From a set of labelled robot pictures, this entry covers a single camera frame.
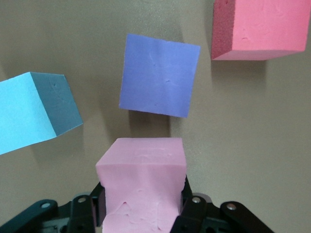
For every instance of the pink foam block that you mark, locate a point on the pink foam block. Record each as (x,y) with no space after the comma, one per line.
(143,174)

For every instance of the purple foam block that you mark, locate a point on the purple foam block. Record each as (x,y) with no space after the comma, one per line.
(158,75)

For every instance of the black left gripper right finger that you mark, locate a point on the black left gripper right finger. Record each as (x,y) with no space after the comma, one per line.
(192,216)

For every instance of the red foam block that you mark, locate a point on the red foam block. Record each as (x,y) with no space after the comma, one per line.
(267,24)

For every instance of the blue foam block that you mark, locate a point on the blue foam block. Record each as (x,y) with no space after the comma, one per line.
(22,111)

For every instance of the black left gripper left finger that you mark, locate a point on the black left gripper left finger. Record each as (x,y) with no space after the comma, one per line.
(85,213)

